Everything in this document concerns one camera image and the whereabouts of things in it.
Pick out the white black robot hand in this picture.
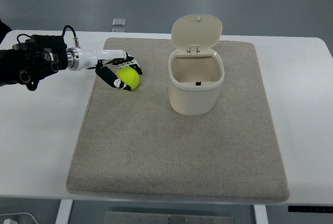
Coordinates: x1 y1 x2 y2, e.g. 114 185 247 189
66 47 143 91

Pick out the yellow tennis ball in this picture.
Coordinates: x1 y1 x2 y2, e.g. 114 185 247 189
116 67 140 91

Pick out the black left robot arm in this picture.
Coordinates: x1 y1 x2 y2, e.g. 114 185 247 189
1 34 143 91

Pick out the silver floor socket plate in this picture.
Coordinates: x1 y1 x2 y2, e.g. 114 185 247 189
112 18 126 27

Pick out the beige bin with open lid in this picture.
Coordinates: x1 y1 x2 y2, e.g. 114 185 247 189
168 15 225 115

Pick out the grey felt mat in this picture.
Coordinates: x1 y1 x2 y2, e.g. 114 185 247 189
67 38 289 203

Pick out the white table leg left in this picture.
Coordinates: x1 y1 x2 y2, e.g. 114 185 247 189
55 200 73 224

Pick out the white table leg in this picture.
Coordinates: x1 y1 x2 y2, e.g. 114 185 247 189
55 200 73 224
253 205 268 224

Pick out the white table leg right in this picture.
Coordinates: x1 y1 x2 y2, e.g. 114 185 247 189
253 205 268 224

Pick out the black table control panel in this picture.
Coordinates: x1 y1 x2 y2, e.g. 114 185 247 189
288 205 333 214

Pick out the grey metal base plate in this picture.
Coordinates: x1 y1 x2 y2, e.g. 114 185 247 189
104 212 234 224

